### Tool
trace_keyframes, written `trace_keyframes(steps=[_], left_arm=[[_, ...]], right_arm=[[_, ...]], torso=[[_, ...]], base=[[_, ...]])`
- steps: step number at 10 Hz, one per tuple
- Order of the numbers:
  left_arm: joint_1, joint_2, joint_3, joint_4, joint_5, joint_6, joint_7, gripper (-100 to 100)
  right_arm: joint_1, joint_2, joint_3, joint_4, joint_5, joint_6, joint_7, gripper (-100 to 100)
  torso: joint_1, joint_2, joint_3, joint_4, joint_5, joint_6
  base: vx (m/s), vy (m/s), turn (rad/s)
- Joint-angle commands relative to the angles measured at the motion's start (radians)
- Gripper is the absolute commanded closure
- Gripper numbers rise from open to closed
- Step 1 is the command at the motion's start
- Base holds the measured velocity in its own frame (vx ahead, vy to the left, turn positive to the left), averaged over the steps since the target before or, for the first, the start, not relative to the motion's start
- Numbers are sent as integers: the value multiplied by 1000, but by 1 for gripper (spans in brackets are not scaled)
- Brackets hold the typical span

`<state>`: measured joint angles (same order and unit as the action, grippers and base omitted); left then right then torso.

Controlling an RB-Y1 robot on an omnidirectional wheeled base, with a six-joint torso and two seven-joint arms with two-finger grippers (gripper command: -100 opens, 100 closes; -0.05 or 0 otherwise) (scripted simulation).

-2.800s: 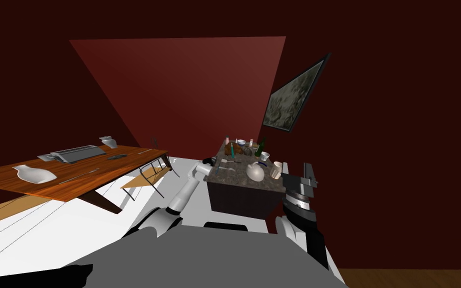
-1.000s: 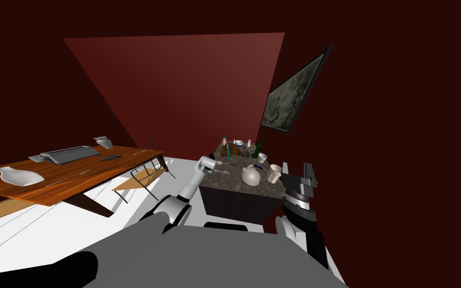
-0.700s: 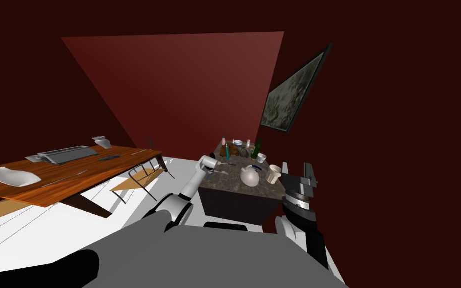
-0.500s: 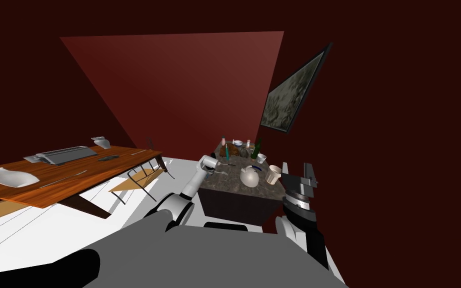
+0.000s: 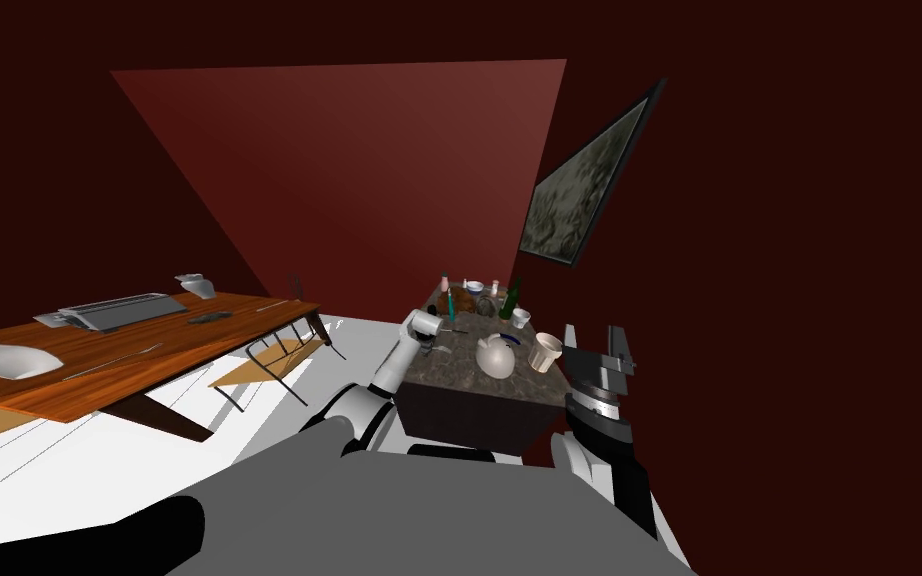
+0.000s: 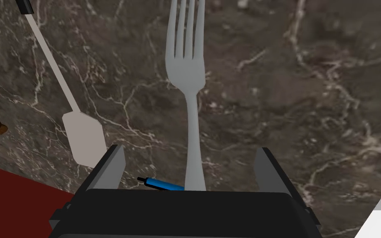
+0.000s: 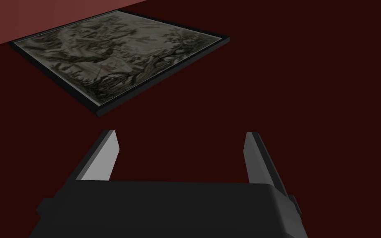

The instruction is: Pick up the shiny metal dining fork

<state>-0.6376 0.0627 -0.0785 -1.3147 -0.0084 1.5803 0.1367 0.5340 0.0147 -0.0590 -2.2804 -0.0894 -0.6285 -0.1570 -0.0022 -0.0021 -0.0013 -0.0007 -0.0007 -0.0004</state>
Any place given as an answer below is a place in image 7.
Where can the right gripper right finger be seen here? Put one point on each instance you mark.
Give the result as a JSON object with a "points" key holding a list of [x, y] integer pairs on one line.
{"points": [[260, 162]]}

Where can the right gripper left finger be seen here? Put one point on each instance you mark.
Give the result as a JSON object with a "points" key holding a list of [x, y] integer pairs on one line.
{"points": [[101, 162]]}

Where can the black framed landscape picture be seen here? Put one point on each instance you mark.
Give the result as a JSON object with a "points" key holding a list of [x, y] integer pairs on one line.
{"points": [[117, 56]]}

